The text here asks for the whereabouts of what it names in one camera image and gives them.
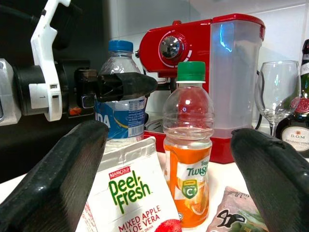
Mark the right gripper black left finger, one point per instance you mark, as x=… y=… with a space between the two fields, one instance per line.
x=48 y=188

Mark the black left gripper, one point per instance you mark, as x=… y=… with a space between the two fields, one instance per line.
x=72 y=84

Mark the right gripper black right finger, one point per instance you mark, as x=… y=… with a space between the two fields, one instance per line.
x=277 y=183

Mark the blue capped water bottle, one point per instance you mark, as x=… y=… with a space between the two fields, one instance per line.
x=125 y=120

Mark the black appliance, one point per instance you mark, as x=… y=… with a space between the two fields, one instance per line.
x=24 y=149

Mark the dark DOM liqueur bottle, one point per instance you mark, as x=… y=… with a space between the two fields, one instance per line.
x=299 y=135

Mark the grey printed snack packet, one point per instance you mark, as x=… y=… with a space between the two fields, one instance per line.
x=231 y=212

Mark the clear wine glass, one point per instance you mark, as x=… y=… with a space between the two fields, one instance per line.
x=277 y=106

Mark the red coffee machine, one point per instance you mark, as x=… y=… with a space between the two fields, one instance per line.
x=200 y=48

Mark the Peel Fresh juice carton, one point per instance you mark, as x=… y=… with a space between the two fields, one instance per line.
x=135 y=193

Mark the green capped orange juice bottle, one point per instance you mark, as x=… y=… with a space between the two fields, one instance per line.
x=188 y=169

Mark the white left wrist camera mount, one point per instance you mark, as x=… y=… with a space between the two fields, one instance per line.
x=46 y=48

